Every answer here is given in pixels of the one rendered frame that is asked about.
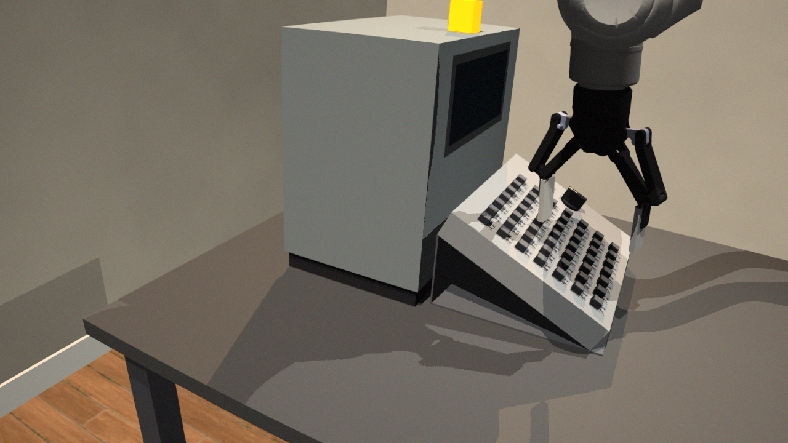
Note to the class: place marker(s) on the grey machine cabinet with sloped keypad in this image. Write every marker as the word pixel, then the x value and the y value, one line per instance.
pixel 389 126

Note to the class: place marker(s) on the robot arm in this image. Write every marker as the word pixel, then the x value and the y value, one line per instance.
pixel 599 25

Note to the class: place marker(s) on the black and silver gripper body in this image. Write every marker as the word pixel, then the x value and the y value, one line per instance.
pixel 601 110

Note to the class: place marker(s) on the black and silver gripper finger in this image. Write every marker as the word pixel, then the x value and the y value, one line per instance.
pixel 558 123
pixel 647 192

